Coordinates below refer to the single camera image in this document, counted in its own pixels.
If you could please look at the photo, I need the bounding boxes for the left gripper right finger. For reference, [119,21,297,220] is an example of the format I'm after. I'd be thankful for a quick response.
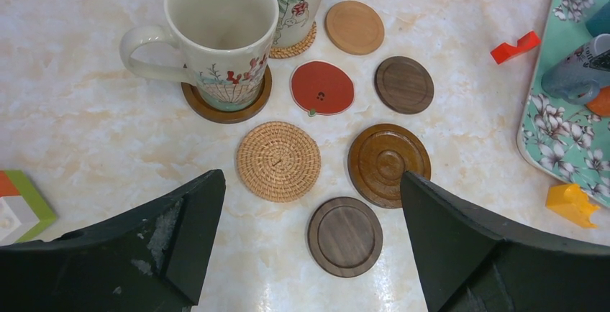
[400,172,609,311]

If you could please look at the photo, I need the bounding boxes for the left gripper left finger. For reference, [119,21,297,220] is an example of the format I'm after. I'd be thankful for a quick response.
[1,169,226,311]

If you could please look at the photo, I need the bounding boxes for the dark woven coaster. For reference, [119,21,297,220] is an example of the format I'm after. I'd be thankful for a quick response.
[307,197,383,278]

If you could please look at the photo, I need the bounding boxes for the large brown wooden saucer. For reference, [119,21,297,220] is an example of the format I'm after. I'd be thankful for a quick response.
[347,123,432,208]

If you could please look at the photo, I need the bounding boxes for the cork coaster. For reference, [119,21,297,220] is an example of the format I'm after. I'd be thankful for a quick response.
[236,121,322,203]

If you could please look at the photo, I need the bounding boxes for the medium brown round coaster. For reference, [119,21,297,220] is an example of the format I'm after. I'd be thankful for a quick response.
[181,66,273,124]

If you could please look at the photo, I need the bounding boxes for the dark walnut coaster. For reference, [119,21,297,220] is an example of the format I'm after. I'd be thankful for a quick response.
[374,56,434,114]

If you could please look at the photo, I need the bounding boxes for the small grey cup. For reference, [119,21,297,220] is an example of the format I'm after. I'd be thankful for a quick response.
[541,34,609,104]

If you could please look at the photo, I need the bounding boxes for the red round coaster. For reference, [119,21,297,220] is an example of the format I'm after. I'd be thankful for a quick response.
[290,60,355,116]

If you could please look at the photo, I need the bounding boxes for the woven rattan coaster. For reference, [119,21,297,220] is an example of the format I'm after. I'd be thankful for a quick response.
[270,22,317,59]

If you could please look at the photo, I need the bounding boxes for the cream seashell mug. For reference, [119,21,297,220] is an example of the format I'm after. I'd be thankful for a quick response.
[119,0,278,111]

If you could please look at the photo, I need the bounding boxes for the light wood coaster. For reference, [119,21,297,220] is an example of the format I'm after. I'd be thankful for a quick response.
[324,1,385,55]

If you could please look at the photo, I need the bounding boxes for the orange plastic cup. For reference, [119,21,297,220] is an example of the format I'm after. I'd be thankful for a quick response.
[586,86,610,117]

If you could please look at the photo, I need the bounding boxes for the yellow toy block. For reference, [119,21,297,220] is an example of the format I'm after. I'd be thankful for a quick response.
[545,183,600,229]

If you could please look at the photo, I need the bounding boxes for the orange toy block piece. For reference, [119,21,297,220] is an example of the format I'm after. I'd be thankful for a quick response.
[1,170,57,246]

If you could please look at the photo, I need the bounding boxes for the green patterned tray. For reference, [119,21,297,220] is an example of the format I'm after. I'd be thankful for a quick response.
[516,0,609,207]

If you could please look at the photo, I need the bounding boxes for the orange toy handle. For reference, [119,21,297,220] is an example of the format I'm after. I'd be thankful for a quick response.
[490,31,542,65]

